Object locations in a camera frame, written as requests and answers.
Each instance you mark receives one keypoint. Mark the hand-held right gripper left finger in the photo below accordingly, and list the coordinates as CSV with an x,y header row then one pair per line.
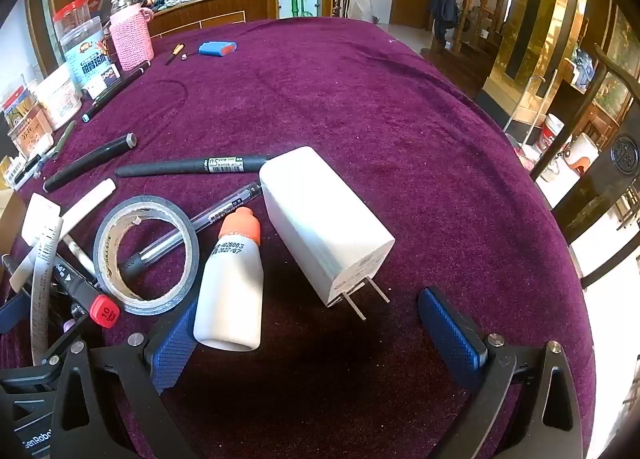
x,y
172,344

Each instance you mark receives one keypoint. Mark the dark wooden chair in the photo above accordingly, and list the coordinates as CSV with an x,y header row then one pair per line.
x,y
600,179

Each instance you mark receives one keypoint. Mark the black pen gold band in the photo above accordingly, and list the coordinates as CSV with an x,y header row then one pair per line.
x,y
27,169

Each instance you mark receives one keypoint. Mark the white blue box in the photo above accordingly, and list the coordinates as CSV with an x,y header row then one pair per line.
x,y
100,81

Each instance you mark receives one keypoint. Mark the red white bucket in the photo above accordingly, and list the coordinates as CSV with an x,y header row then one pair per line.
x,y
552,134

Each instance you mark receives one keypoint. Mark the wooden stair railing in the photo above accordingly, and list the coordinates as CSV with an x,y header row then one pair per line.
x,y
480,9

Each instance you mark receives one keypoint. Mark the white bottle orange cap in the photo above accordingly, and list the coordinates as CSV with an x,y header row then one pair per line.
x,y
230,289

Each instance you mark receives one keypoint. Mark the white plastic jar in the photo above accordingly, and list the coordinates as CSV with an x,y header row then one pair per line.
x,y
60,96

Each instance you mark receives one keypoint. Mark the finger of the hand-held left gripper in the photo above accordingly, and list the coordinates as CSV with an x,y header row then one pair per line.
x,y
12,314

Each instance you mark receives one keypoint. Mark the dark green marker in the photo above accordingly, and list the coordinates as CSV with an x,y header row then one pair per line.
x,y
65,139

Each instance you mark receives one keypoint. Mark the jar in pink knitted sleeve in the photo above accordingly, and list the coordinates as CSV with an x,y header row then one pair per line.
x,y
130,36

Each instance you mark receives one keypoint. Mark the clear barrel pen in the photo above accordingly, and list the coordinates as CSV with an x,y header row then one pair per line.
x,y
205,216

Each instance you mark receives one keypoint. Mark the blue lighter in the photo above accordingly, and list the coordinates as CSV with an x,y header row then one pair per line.
x,y
217,48

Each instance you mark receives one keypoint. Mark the small white box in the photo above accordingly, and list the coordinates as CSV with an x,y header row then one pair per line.
x,y
9,171

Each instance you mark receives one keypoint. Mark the white correction pen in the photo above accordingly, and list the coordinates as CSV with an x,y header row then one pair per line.
x,y
90,204

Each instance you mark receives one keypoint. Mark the silver clear pen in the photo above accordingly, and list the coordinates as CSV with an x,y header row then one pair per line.
x,y
47,159

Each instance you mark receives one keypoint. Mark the large white charger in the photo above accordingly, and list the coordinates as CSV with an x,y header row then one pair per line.
x,y
320,219

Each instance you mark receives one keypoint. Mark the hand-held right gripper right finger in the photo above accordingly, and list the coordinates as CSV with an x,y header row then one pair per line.
x,y
450,334

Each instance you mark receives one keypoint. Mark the amber toothpick jar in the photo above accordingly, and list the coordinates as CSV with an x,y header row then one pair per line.
x,y
32,136

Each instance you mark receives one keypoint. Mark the dark jacket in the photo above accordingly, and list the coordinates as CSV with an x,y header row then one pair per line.
x,y
445,11

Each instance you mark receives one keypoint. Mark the black tape roll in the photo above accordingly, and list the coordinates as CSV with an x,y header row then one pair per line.
x,y
150,304

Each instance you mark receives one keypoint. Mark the wooden sideboard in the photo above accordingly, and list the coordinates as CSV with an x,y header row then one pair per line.
x,y
215,11

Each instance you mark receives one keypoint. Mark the black marker grey end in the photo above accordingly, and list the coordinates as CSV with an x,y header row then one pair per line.
x,y
90,161

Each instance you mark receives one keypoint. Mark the white orange container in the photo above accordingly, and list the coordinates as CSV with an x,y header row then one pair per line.
x,y
580,154

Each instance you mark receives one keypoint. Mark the clear plastic jar red lid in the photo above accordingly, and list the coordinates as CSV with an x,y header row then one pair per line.
x,y
82,44

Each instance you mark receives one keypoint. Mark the black gel pen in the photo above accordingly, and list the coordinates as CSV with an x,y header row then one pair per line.
x,y
165,168

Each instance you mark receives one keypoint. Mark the gold display cabinet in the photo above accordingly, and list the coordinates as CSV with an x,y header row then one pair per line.
x,y
550,14

